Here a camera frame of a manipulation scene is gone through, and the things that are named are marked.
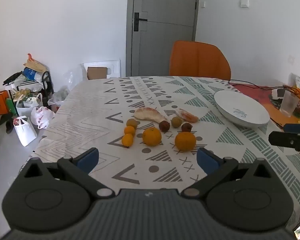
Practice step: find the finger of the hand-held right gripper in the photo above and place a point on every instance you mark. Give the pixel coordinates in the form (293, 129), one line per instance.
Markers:
(296, 128)
(283, 139)

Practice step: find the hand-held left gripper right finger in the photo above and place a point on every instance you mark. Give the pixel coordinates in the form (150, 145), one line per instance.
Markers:
(208, 160)

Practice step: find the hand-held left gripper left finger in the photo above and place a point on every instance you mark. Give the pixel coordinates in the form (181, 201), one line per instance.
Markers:
(88, 159)

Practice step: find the large orange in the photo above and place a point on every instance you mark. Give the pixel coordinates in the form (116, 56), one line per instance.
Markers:
(185, 141)
(152, 137)

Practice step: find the dark brown round fruit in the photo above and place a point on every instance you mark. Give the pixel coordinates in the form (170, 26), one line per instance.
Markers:
(164, 125)
(186, 127)

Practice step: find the small orange kumquat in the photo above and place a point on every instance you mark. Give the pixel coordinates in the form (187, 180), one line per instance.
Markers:
(129, 130)
(127, 140)

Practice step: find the small peeled pomelo segment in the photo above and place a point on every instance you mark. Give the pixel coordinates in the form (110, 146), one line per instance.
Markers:
(187, 116)

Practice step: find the small green round fruit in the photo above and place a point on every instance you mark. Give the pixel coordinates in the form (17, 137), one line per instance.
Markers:
(176, 121)
(131, 123)

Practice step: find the white plate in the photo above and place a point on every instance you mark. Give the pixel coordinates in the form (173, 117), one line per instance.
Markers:
(240, 107)

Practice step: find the white charger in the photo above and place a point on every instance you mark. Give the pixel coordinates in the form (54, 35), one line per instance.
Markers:
(277, 93)

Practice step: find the red table mat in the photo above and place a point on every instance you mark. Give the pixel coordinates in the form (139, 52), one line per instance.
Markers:
(260, 95)

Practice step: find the red printed plastic bag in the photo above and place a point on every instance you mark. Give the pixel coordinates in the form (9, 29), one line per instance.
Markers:
(41, 117)

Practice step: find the plain white plastic bag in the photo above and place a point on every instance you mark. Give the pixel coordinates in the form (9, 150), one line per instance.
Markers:
(25, 132)

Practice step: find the clear plastic bag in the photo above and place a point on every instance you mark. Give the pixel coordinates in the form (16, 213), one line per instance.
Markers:
(58, 96)

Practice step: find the large peeled pomelo segment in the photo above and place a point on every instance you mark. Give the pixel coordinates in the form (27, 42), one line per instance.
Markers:
(148, 113)

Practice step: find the black metal rack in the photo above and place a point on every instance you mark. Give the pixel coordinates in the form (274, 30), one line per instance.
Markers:
(48, 87)

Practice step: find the white bag with groceries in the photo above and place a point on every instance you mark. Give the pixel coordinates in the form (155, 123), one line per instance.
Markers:
(27, 103)

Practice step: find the black shoe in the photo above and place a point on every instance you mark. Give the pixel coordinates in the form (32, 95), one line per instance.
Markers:
(10, 127)

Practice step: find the brown cardboard box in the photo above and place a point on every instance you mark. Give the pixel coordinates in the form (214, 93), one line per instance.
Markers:
(97, 73)

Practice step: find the white foam board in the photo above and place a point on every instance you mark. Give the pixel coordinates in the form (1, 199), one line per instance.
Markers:
(112, 66)

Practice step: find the orange chair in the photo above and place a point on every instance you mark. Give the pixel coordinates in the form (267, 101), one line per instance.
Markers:
(198, 60)

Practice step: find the blue and white bag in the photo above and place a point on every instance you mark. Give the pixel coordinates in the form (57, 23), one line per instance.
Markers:
(31, 74)

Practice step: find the tan paper bag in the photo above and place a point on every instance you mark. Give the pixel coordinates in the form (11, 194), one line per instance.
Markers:
(35, 63)

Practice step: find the grey door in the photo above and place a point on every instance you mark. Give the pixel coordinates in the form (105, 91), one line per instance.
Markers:
(165, 30)

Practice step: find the white light switch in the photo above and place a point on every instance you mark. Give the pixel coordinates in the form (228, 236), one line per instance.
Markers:
(245, 2)

